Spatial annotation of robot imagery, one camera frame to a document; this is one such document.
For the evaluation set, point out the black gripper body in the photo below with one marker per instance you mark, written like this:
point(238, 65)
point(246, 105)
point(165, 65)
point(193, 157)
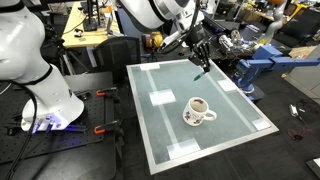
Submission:
point(199, 40)

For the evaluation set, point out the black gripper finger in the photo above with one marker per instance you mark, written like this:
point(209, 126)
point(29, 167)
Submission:
point(199, 58)
point(207, 61)

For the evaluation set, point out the green white marker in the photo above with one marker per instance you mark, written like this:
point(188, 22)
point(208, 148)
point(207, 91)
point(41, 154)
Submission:
point(198, 77)

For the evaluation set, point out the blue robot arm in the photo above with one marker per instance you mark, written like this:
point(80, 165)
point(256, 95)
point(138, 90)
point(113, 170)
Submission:
point(266, 60)

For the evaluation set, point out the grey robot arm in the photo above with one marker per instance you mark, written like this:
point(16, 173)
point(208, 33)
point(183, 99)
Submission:
point(275, 20)

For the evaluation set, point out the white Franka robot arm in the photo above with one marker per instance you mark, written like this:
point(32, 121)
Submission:
point(33, 50)

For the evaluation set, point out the white floral mug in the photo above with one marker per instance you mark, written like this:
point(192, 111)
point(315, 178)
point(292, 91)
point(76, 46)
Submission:
point(195, 116)

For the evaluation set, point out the black cylinder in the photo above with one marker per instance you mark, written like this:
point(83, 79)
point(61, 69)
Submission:
point(215, 26)

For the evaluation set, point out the yellow round object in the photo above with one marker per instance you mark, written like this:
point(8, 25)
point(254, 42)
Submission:
point(156, 40)

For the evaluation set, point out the black mesh chair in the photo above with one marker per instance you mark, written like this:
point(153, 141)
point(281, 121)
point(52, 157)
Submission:
point(116, 56)

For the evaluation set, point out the cardboard box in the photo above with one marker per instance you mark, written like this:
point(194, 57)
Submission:
point(301, 51)

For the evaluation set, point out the white power adapter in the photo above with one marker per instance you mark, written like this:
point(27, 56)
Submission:
point(293, 110)

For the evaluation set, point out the black monitor stand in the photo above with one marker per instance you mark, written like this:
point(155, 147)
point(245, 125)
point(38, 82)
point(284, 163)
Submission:
point(90, 20)

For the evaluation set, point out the wooden desk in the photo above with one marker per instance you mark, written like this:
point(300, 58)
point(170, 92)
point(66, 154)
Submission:
point(76, 36)

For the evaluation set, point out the black tripod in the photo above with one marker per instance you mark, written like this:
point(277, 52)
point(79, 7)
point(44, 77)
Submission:
point(63, 55)

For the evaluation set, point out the black perforated breadboard plate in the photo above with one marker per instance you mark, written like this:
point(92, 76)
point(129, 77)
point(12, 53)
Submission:
point(66, 143)

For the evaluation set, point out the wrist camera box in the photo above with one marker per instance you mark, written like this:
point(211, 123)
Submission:
point(171, 39)

